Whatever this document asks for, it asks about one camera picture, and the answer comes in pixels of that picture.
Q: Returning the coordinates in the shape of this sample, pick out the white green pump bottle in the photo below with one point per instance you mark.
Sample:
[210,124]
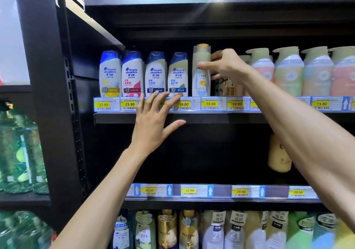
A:
[144,233]

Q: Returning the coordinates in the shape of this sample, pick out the black shelf unit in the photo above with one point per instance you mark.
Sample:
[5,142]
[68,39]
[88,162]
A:
[210,151]

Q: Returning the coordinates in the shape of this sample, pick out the white shampoo bottle yellow label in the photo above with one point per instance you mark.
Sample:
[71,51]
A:
[110,74]

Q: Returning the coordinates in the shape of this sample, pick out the person's left forearm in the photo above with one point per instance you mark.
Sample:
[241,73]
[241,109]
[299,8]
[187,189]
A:
[105,198]

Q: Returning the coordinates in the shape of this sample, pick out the person's left thumb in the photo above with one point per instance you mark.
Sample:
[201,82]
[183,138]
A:
[175,127]

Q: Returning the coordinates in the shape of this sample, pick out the yellow price label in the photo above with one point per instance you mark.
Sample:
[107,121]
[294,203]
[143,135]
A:
[149,190]
[297,192]
[190,190]
[240,192]

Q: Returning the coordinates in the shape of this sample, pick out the white shampoo bottle blue label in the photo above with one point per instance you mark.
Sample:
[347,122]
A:
[155,74]

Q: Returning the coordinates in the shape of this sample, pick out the person's left middle finger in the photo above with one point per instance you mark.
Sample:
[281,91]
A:
[160,102]

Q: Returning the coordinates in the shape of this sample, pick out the white shampoo bottle gold cap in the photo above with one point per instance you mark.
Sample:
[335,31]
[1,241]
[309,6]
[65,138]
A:
[201,82]

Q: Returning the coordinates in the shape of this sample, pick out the white shampoo bottle red label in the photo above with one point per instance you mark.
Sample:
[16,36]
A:
[132,74]

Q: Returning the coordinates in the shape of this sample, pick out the pink pump bottle green cap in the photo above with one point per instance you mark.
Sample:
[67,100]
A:
[262,65]
[344,74]

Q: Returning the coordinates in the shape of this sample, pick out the row of price labels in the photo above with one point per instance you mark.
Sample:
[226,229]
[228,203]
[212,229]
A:
[210,104]

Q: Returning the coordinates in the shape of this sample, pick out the cream rounded bottle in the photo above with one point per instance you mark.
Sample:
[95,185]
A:
[277,157]

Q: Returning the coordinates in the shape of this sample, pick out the person's left hand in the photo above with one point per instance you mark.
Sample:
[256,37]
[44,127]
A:
[148,129]

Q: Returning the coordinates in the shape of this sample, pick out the grey pump bottle green cap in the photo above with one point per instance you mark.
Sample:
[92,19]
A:
[317,72]

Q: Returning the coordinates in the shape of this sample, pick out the person's right thumb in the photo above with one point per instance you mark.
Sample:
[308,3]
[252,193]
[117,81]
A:
[208,65]

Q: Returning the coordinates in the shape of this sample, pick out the green transparent liquid bottle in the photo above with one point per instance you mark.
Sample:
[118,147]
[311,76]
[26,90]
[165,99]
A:
[37,160]
[12,157]
[25,232]

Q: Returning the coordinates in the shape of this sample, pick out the teal bottle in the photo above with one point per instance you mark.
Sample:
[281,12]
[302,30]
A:
[323,233]

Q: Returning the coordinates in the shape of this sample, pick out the person's right hand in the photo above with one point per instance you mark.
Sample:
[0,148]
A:
[231,67]

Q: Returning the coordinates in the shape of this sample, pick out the brown gold shampoo bottle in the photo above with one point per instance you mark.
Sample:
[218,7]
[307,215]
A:
[230,89]

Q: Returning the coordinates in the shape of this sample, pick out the white shampoo bottle green label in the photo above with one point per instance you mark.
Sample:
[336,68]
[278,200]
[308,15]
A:
[178,75]

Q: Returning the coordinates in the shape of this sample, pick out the white bottle with neck tag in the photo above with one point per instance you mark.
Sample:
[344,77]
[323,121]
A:
[213,235]
[234,236]

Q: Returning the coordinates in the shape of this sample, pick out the person's right forearm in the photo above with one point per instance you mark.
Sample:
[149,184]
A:
[299,135]

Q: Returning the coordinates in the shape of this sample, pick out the person's left little finger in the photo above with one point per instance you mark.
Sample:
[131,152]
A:
[140,106]

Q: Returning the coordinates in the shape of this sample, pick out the cream bottle black neck tag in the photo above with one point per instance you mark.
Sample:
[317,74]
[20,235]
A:
[276,232]

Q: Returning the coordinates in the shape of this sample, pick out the black side shelf board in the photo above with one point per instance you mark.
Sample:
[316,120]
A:
[22,199]

